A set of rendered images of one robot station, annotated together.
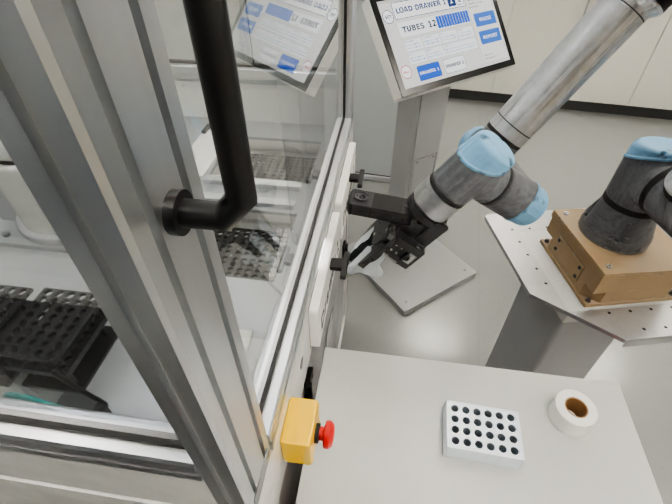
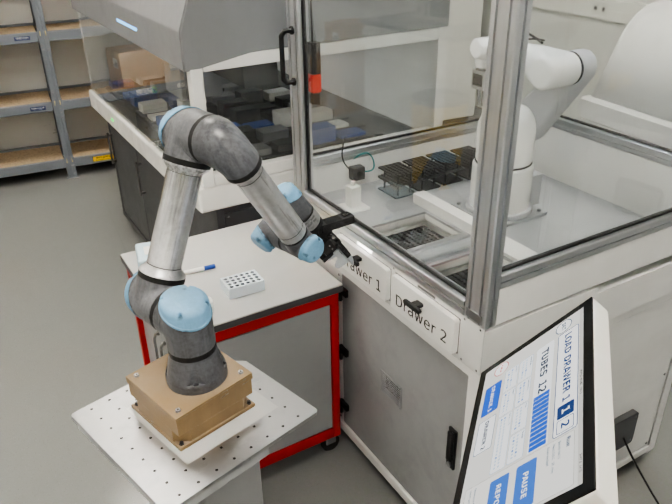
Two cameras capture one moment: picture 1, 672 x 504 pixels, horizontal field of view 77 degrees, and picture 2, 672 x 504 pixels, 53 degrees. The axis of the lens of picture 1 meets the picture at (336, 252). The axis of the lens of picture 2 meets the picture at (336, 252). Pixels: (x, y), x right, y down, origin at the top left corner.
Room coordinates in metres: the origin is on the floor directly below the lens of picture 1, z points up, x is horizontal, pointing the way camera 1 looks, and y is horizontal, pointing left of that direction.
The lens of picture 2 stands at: (2.02, -1.21, 1.92)
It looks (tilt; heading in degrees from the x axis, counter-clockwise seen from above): 28 degrees down; 141
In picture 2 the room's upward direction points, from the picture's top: 1 degrees counter-clockwise
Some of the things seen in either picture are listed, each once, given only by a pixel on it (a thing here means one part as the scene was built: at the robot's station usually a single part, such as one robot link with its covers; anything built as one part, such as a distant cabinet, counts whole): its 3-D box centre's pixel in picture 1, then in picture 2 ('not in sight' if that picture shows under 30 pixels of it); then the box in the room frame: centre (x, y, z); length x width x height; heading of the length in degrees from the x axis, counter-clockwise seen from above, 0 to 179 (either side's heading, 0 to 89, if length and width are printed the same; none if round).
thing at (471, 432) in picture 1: (481, 433); (242, 284); (0.32, -0.25, 0.78); 0.12 x 0.08 x 0.04; 80
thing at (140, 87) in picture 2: not in sight; (237, 67); (-1.04, 0.60, 1.13); 1.78 x 1.14 x 0.45; 172
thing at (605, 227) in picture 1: (623, 215); (194, 359); (0.75, -0.65, 0.91); 0.15 x 0.15 x 0.10
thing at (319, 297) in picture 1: (326, 274); (362, 265); (0.61, 0.02, 0.87); 0.29 x 0.02 x 0.11; 172
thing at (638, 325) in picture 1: (593, 279); (196, 429); (0.76, -0.67, 0.70); 0.45 x 0.44 x 0.12; 96
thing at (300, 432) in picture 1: (302, 431); not in sight; (0.28, 0.05, 0.88); 0.07 x 0.05 x 0.07; 172
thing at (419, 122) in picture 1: (420, 178); not in sight; (1.52, -0.36, 0.51); 0.50 x 0.45 x 1.02; 33
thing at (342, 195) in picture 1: (345, 187); (422, 312); (0.92, -0.03, 0.87); 0.29 x 0.02 x 0.11; 172
